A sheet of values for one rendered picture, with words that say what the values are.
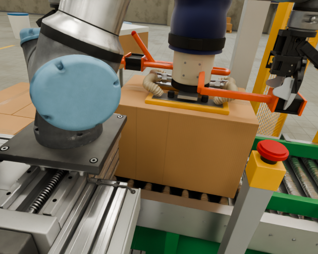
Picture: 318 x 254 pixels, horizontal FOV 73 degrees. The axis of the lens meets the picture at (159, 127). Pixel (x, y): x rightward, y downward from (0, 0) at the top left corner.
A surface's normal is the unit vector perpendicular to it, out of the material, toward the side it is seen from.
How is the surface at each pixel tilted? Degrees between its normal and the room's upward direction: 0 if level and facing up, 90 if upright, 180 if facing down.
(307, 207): 90
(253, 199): 90
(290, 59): 90
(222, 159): 90
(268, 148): 0
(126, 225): 0
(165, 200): 0
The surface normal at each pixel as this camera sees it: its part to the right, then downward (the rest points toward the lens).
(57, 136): 0.07, 0.23
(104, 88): 0.43, 0.58
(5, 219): 0.07, -0.86
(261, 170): -0.18, 0.49
